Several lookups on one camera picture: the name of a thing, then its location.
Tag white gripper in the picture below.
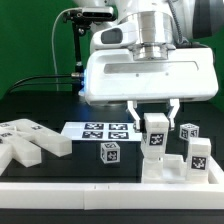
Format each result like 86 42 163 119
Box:
84 22 218 133

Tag white chair seat part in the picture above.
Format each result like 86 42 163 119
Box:
141 154 187 184

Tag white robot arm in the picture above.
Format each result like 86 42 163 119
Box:
74 0 224 132

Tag white chair part far left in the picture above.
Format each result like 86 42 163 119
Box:
0 123 42 176

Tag white marker cube right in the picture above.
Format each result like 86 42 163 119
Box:
179 123 199 141

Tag white marker cube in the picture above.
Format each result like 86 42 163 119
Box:
100 142 120 164
179 123 199 141

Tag white marker cube front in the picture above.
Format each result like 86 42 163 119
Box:
100 142 120 164

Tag white paper marker sheet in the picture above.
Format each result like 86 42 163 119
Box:
61 122 141 142

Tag white front fence bar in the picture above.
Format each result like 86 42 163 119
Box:
0 182 224 210

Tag grey robot hose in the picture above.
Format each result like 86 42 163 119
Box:
166 0 191 46

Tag black cables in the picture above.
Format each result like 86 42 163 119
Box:
7 73 86 94

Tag black camera on stand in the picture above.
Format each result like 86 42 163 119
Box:
63 6 116 78

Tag white camera cable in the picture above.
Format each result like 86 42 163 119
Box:
50 8 74 92

